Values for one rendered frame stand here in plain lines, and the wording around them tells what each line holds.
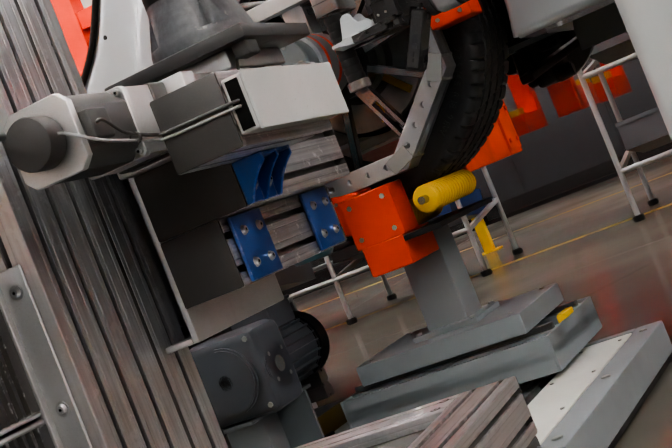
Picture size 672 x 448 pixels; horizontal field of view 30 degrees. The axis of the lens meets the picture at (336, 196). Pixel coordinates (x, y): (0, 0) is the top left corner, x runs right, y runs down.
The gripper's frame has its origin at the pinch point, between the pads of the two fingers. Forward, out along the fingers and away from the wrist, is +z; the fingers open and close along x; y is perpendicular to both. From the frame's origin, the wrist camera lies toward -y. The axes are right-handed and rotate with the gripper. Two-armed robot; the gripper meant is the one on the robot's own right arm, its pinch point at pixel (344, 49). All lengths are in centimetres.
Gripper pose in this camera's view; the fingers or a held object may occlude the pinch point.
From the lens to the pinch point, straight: 236.2
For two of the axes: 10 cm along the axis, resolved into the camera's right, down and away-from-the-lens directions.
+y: -3.7, -9.3, 0.2
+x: -4.1, 1.4, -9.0
